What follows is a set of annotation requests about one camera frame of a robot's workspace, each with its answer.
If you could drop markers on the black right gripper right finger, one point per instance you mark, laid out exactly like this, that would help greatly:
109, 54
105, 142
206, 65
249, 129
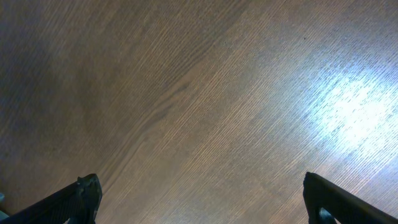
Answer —
328, 203

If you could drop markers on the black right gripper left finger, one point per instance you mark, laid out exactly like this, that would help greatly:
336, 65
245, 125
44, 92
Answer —
77, 203

